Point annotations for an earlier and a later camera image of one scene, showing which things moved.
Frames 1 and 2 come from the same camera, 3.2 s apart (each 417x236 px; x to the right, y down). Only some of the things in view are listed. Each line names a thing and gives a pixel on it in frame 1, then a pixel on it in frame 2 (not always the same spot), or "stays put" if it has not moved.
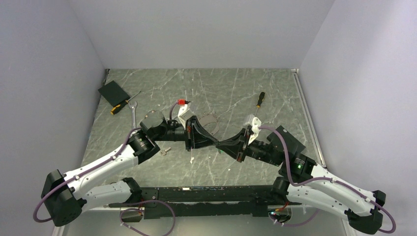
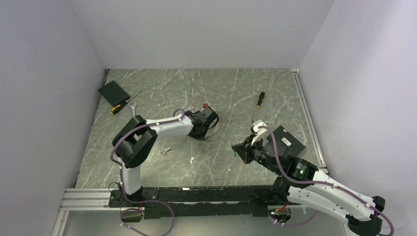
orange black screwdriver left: x=117 y=107 stays put
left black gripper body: x=175 y=132 -> x=202 y=134
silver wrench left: x=133 y=107 stays put
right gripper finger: x=239 y=140 -> x=241 y=146
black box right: x=294 y=144 stays put
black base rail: x=206 y=202 stays put
